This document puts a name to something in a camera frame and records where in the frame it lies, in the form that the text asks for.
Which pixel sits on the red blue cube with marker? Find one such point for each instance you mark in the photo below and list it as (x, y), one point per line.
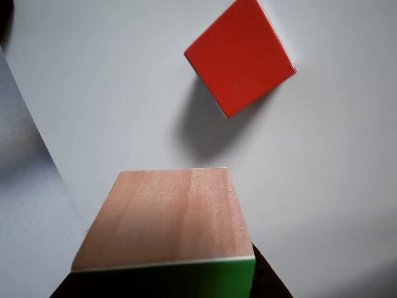
(240, 59)

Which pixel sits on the wooden cube with green face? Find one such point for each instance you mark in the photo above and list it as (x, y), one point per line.
(173, 223)

